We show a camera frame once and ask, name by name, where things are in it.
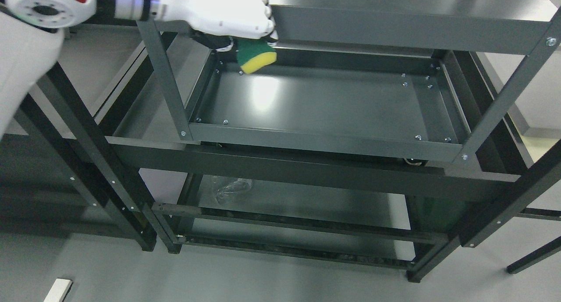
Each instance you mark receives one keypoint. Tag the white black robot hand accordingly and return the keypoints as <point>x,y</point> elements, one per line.
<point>245,19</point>

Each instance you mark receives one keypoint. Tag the green yellow sponge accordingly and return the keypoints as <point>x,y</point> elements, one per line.
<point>254,54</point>

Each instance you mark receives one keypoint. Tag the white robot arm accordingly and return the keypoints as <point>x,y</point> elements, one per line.
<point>32,36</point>

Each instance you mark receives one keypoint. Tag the grey metal shelf cart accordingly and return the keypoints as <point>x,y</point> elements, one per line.
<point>422,79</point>

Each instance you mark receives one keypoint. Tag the clear plastic bag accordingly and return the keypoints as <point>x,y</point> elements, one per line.
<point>225,189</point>

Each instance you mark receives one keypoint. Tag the black metal shelving rack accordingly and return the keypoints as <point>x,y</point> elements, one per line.
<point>93,150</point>

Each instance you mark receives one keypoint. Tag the white floor block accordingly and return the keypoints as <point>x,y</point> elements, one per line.
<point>59,290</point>

